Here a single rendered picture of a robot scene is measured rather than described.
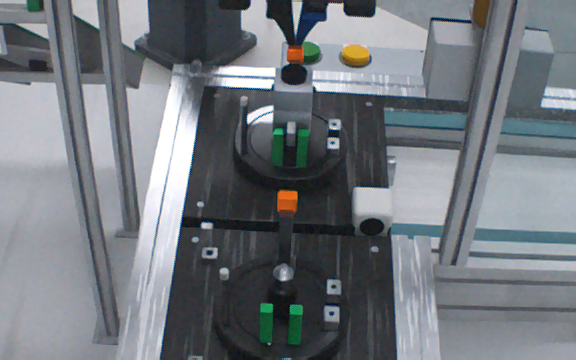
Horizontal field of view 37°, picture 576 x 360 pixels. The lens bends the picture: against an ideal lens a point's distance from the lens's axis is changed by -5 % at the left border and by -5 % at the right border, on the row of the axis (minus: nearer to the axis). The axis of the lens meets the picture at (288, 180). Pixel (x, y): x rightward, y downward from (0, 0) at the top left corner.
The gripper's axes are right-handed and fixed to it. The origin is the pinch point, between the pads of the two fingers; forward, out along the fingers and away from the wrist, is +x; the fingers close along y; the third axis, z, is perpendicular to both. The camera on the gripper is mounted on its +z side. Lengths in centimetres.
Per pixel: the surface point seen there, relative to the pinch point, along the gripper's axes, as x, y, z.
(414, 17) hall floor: 108, -40, 170
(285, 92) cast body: 0.5, 0.7, -12.5
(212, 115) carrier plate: 11.7, 10.0, -3.8
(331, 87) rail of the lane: 12.7, -5.2, 4.7
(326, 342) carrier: 9.8, -4.9, -39.8
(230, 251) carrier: 11.8, 5.7, -26.7
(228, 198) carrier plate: 11.8, 6.7, -18.5
